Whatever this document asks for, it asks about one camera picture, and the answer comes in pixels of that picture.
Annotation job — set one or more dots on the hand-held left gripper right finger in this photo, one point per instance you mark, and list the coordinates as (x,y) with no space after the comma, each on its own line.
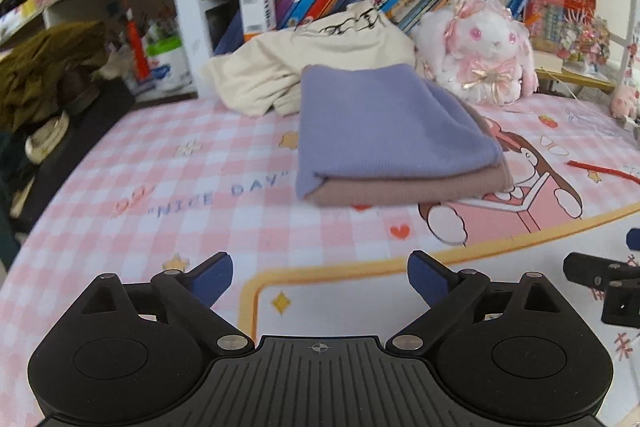
(425,279)

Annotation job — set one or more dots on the pink checked bedsheet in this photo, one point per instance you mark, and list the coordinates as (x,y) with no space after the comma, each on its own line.
(200,187)

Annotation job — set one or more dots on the white jar with green lid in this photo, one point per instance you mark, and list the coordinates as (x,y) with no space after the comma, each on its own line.
(167,67)

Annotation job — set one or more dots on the small pink plush toy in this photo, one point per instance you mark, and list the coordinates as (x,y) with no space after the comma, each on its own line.
(625,102)

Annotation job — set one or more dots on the cream printed garment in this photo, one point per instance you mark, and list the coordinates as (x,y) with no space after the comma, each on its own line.
(260,72)

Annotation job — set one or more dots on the orange and white box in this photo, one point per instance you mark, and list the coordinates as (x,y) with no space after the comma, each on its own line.
(256,9)

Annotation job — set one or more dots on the black side table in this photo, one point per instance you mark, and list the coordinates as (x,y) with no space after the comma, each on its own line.
(75,147)

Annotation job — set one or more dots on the red boxed book set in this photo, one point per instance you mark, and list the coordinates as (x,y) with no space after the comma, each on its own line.
(560,7)

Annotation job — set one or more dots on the dark brown shoe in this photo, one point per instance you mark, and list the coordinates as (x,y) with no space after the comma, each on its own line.
(80,92)

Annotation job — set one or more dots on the dark green cloth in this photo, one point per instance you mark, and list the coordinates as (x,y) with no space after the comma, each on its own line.
(10,187)

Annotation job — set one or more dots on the white and pink plush bunny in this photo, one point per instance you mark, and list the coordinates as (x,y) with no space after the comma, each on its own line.
(480,42)

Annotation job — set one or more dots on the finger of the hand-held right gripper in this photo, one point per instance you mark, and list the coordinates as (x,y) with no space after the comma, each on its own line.
(634,240)
(620,302)

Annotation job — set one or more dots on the pink flower decoration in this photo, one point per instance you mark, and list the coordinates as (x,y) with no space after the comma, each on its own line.
(585,39)

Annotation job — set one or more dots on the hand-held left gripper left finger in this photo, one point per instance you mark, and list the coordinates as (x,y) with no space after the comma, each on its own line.
(212,279)

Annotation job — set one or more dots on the bunch of pens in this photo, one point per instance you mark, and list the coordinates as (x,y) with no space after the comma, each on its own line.
(160,27)

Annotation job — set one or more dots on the olive green garment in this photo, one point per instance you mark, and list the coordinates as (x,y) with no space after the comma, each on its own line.
(40,67)

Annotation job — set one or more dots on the red orange bottle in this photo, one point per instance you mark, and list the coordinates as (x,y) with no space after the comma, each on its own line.
(137,52)

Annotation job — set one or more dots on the purple and pink sweater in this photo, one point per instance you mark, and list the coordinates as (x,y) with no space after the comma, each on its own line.
(380,127)

